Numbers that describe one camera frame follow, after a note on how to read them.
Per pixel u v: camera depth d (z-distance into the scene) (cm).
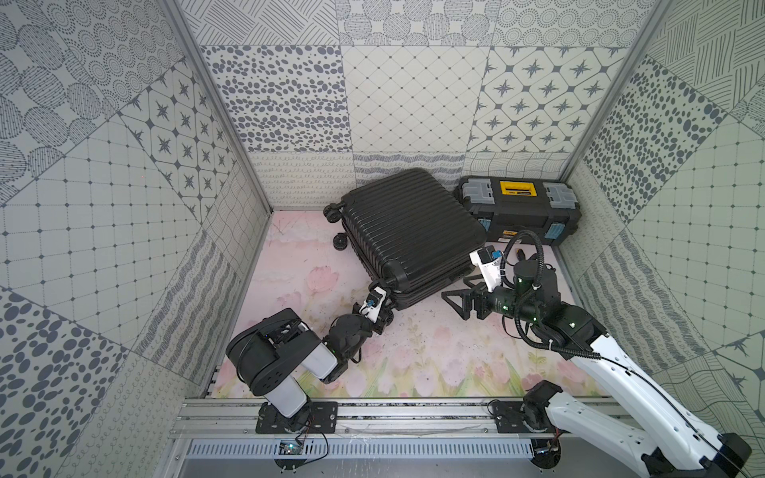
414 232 86
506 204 99
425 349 86
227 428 74
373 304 72
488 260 59
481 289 60
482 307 59
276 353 46
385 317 88
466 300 59
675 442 39
